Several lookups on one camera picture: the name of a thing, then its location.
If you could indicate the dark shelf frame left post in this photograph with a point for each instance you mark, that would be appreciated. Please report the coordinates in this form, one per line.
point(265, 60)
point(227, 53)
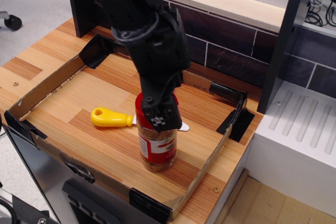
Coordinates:
point(87, 14)

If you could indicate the red-lidded spice bottle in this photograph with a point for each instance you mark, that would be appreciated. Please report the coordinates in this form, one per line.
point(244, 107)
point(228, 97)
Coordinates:
point(158, 149)

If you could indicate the dark shelf frame post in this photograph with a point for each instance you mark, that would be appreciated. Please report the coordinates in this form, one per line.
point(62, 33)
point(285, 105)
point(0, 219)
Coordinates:
point(294, 17)
point(87, 14)

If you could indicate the yellow-handled toy knife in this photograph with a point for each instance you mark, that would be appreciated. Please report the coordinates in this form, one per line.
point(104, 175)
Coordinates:
point(103, 117)

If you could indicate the dark shelf frame right post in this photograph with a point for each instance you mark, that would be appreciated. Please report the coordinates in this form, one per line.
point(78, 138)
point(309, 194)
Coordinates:
point(294, 17)

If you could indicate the cardboard fence with black tape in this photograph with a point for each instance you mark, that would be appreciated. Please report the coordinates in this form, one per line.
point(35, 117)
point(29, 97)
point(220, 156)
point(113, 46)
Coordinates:
point(50, 90)

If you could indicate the office chair caster wheel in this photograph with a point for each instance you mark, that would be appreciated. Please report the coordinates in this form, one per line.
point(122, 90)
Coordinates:
point(11, 21)

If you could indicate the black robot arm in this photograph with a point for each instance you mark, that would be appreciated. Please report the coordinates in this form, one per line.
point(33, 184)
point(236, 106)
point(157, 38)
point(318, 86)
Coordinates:
point(130, 15)

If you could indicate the white toy sink drainboard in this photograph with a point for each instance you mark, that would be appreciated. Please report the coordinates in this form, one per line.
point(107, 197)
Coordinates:
point(293, 148)

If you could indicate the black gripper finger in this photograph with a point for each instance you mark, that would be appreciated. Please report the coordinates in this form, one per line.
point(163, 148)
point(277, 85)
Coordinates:
point(153, 115)
point(171, 114)

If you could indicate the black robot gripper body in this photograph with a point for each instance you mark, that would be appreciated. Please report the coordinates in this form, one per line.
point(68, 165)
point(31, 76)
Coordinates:
point(159, 52)

